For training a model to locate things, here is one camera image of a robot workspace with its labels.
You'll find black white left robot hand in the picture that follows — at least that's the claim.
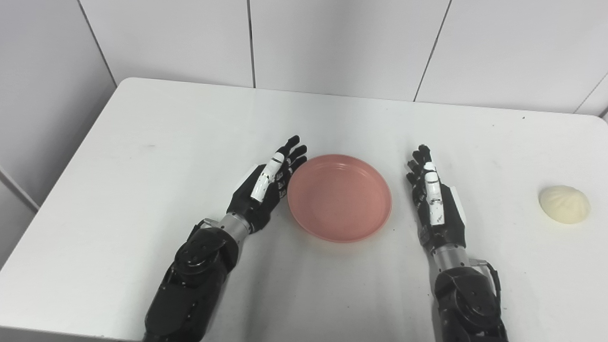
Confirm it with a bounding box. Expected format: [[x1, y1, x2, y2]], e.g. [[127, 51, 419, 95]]
[[227, 135, 308, 233]]

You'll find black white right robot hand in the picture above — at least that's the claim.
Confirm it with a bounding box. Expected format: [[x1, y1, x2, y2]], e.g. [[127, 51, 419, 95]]
[[406, 144, 467, 252]]

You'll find pink round plate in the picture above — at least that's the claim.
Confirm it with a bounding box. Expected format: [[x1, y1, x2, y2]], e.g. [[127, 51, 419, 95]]
[[287, 154, 393, 243]]

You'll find white steamed bun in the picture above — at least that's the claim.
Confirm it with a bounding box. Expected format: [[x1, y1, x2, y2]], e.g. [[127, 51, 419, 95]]
[[539, 185, 591, 225]]

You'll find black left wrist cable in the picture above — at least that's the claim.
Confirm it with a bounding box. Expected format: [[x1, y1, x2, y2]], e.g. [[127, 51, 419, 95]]
[[190, 218, 215, 238]]

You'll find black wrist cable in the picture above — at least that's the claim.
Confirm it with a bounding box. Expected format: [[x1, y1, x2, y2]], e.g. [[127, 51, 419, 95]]
[[190, 218, 215, 238], [470, 259, 502, 304]]

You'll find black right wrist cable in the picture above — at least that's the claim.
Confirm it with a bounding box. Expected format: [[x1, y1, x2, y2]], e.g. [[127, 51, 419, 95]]
[[470, 259, 502, 304]]

